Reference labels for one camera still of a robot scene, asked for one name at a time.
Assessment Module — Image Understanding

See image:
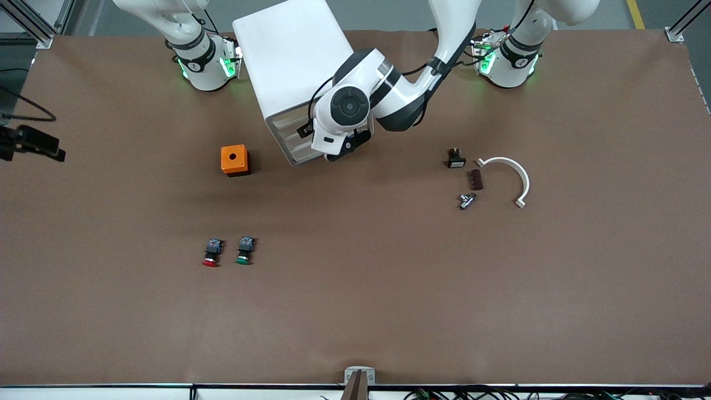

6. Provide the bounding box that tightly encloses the white middle drawer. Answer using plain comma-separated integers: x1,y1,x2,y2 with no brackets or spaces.
281,131,314,153

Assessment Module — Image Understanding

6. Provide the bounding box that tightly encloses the white bottom drawer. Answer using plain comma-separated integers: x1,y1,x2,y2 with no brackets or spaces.
288,146,328,167

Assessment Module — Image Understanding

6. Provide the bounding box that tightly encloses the white drawer cabinet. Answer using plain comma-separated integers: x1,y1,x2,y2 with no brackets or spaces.
232,0,374,167

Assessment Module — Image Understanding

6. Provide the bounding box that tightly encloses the green push button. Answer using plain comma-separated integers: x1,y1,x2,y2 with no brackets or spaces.
235,236,257,266

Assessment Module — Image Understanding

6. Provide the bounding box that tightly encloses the red push button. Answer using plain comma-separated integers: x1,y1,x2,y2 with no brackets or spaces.
202,238,224,268

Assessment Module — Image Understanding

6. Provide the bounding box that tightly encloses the white semicircular pipe clamp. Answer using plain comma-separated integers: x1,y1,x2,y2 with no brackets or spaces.
476,157,530,209

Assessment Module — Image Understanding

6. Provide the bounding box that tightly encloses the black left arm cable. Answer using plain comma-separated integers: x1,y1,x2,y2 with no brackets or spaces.
307,33,479,127

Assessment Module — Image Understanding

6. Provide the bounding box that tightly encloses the orange button enclosure box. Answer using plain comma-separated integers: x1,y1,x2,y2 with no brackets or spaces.
221,144,252,177

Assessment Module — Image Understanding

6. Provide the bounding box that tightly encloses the aluminium frame corner post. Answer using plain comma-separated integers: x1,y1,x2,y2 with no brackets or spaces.
0,0,54,49
664,0,711,43

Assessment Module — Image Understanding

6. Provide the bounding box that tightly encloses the white table edge rail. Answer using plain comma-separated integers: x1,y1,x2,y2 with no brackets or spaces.
0,382,711,400

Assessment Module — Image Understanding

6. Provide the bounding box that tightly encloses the grey metal table bracket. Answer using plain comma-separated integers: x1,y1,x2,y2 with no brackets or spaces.
344,366,376,387

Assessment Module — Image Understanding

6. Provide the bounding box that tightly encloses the aluminium profile post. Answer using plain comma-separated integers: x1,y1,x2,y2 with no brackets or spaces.
340,371,370,400

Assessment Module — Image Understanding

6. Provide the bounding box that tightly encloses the black cable tangle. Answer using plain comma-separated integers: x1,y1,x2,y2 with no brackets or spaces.
403,386,711,400

